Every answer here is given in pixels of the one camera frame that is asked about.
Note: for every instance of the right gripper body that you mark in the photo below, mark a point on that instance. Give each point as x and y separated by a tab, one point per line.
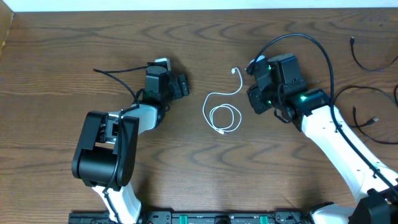
260	99

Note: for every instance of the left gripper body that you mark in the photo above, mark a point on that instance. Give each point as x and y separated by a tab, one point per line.
176	90

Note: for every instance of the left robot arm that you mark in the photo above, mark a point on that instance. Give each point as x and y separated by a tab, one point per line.
105	154

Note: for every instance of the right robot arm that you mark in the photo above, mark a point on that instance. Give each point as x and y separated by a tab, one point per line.
281	86

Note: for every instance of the wooden side panel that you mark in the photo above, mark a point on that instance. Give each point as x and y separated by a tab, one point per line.
6	19

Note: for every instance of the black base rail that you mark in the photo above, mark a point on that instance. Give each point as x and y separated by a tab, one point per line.
165	217

